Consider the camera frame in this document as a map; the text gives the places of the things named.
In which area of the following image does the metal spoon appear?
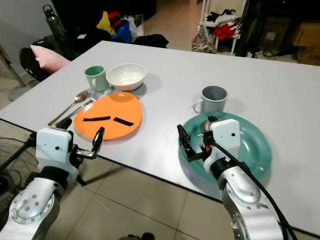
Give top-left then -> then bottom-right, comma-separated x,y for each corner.
201,118 -> 214,134

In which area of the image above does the long black strip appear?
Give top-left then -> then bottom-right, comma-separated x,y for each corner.
83,115 -> 112,124

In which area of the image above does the grey mug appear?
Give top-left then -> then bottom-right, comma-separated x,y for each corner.
193,85 -> 228,115

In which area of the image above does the metal fork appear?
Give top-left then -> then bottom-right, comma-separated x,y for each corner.
67,97 -> 96,124

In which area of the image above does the short black strip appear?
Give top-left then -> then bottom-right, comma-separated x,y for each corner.
112,117 -> 134,127

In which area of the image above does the gold spoon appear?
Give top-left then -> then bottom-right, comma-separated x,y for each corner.
47,89 -> 90,126

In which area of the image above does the orange plate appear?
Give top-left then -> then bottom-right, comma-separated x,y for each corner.
73,92 -> 144,141

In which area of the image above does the teal plate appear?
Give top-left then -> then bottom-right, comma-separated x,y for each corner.
178,112 -> 274,182

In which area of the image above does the grey floor stand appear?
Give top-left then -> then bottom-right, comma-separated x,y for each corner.
0,47 -> 39,102

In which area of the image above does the green mug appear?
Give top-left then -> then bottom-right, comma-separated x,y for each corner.
84,65 -> 110,94

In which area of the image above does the black chair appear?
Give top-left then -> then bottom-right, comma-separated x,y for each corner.
19,47 -> 54,82

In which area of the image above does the black floor fan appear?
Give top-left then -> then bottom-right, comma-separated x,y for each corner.
0,137 -> 39,202

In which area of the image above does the pink pillow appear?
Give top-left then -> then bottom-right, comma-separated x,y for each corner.
29,44 -> 72,71

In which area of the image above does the white bowl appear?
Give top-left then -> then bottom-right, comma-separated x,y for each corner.
106,62 -> 148,93

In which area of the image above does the patterned bag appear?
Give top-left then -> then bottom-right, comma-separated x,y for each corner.
190,24 -> 219,54

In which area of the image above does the white clothes rack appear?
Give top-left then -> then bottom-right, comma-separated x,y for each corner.
199,0 -> 248,55

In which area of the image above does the red garment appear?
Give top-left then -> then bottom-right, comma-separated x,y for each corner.
212,22 -> 239,41

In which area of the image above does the dark water bottle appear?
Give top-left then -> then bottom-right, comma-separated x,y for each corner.
42,4 -> 66,44

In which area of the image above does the black bag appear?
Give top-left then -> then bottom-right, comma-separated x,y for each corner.
129,33 -> 170,50

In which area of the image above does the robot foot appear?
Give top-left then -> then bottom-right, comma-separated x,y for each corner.
126,232 -> 157,240

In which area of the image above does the blue bag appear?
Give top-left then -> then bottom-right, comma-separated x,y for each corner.
112,21 -> 131,44

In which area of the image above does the yellow cloth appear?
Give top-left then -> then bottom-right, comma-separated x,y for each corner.
97,10 -> 116,36

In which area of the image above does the black cabinet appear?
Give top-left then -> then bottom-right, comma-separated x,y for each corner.
49,0 -> 157,40

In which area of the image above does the cardboard box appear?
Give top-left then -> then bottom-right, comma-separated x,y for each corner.
292,22 -> 320,66

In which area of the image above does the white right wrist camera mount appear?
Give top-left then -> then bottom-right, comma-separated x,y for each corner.
209,118 -> 239,157

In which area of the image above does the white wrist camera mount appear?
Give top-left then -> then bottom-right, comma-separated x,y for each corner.
209,118 -> 239,157
35,127 -> 77,182

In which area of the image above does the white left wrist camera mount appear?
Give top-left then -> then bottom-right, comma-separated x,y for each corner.
35,127 -> 77,182

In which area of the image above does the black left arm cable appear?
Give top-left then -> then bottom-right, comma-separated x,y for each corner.
0,141 -> 40,170

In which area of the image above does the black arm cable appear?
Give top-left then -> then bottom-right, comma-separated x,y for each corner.
0,141 -> 40,170
209,141 -> 300,240

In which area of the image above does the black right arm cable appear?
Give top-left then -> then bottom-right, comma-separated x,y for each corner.
209,141 -> 300,240

